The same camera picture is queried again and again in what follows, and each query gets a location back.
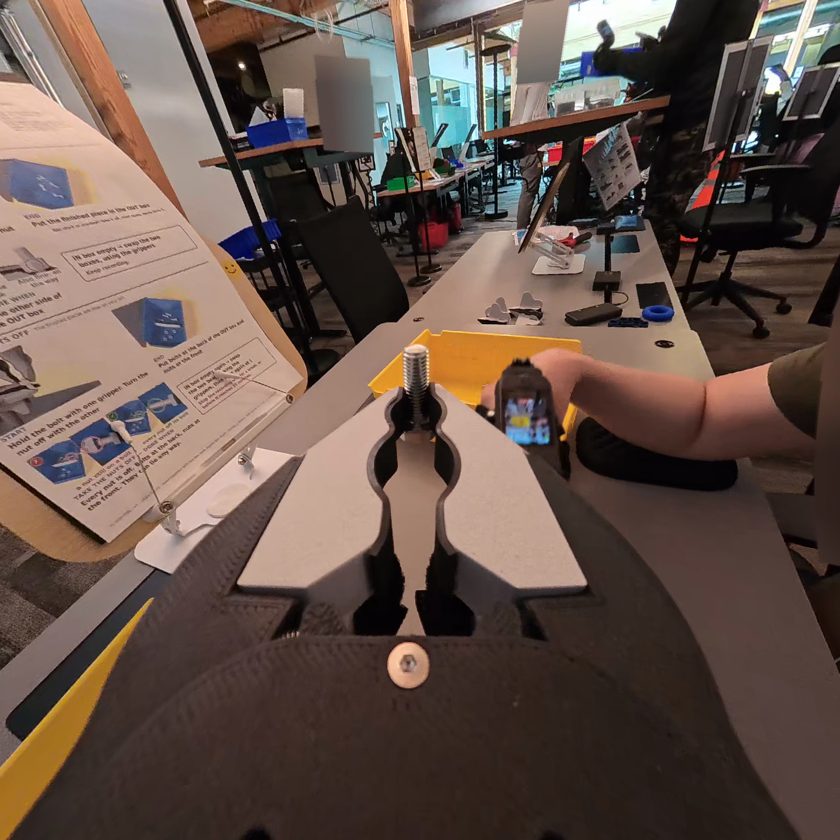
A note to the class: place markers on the white plastic part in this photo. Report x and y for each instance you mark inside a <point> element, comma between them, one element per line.
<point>528,306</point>
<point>497,312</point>

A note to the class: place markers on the small blue black case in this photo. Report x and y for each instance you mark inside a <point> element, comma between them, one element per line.
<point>628,223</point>

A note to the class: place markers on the black floor stand pole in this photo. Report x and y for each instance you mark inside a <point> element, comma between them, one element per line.
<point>217,118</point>

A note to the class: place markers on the yellow smiley sticker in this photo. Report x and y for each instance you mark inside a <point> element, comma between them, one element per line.
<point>229,267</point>

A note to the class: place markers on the person's right hand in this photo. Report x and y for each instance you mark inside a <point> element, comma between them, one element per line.
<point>571,380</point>

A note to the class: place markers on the instruction sheet on stand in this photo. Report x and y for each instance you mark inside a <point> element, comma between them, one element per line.
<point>279,341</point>

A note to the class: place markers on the white carton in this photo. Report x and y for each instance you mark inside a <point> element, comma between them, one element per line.
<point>293,103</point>

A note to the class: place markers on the black elbow rest pad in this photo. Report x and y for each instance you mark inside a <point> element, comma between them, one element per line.
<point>656,459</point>

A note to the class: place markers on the black rectangular pad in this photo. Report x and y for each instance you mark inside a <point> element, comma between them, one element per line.
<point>653,295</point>

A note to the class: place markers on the yellow plastic bin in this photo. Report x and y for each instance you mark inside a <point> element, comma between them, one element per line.
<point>459,358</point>
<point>39,741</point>

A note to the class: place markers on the printed paper chart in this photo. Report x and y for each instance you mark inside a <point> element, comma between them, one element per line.
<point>613,164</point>

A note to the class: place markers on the red storage bin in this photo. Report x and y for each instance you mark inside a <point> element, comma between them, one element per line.
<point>433,233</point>

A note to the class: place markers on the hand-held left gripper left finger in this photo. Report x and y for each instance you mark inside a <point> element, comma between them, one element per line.
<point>315,525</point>

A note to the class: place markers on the blue flat bracket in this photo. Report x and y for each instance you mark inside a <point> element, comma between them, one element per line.
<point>627,322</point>

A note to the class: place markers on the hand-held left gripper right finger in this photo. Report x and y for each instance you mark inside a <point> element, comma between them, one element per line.
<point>512,525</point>

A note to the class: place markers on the blue storage bin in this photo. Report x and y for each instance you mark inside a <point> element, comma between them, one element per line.
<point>279,132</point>
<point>253,239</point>

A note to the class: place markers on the black power bank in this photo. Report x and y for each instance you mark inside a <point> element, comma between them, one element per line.
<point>594,315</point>

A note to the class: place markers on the small black desk stand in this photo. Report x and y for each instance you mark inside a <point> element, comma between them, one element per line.
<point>607,279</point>

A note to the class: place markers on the tilted tablet on stand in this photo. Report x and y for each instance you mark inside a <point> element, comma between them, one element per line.
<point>543,210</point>

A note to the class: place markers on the black mesh office chair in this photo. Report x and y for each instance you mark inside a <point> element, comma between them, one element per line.
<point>741,226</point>

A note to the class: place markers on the grey framed sign board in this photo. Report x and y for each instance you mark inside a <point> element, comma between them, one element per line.
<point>735,92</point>
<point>810,92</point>

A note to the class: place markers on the wooden top standing desk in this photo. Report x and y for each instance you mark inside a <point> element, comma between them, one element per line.
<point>262,152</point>
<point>571,121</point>

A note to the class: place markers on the black square pad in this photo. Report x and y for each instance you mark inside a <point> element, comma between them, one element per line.
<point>623,244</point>

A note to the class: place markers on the person's right forearm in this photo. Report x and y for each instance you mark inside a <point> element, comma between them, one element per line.
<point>689,413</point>

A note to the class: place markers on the green storage bin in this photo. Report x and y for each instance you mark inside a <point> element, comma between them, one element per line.
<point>397,180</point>

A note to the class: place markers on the steel hex bolt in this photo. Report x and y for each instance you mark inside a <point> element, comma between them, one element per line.
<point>415,380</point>

